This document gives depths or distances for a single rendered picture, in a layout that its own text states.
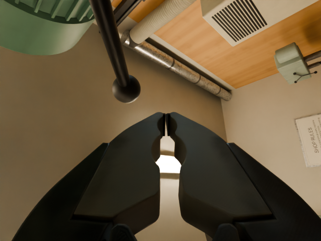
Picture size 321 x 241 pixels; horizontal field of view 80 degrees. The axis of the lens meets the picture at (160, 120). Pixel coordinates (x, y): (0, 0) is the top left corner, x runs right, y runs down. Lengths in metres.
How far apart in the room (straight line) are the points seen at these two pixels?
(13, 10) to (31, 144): 1.31
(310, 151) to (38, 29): 3.01
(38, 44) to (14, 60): 1.41
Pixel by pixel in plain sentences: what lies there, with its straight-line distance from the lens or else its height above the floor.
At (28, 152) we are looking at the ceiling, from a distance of 1.53.
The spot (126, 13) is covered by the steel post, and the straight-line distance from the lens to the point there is 1.95.
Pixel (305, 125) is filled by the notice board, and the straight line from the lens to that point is 3.12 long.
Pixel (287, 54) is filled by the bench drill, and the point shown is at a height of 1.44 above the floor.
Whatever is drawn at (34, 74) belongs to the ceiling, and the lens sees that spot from 1.70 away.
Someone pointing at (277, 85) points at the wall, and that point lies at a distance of 3.37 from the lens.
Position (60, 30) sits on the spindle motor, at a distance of 0.29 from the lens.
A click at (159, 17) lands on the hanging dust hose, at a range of 1.88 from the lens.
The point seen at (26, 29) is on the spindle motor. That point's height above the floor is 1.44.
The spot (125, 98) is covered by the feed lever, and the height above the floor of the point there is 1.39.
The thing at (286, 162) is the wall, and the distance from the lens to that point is 3.13.
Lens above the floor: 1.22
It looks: 42 degrees up
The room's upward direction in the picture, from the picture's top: 110 degrees counter-clockwise
